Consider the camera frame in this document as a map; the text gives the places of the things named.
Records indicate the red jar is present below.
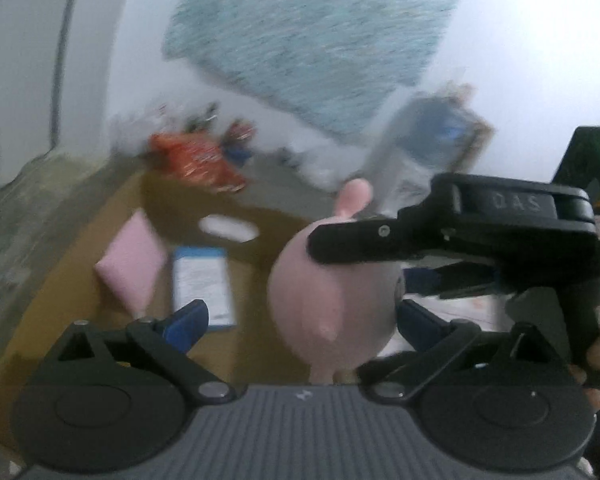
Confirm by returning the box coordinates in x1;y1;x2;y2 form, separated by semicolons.
225;119;257;152

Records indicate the pink plush toy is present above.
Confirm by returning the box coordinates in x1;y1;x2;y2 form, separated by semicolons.
267;180;406;386

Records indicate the blue and white box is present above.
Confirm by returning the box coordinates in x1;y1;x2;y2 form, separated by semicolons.
172;246;237;331

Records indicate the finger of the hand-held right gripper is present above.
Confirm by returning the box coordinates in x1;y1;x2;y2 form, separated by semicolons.
307;217;431;265
405;265;503;301

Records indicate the teal patterned wall cloth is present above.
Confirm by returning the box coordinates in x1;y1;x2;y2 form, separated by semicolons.
162;0;462;139

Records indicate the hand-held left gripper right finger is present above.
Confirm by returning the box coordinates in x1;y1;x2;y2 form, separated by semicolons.
357;300;556;401

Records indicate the brown cardboard box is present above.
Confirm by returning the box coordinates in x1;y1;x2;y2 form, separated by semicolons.
0;170;341;441

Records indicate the grey wall pipe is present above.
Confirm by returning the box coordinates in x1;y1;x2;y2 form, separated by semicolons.
50;0;90;153

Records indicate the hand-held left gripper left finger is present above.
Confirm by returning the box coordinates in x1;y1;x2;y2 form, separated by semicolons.
57;299;235;403

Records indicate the pink sponge cloth pack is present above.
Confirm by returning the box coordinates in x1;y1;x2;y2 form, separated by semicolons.
95;210;168;317

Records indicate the white water dispenser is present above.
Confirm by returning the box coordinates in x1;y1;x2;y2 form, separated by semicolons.
362;82;496;211

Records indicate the red snack bag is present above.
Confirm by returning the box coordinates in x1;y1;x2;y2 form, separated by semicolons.
149;132;247;194

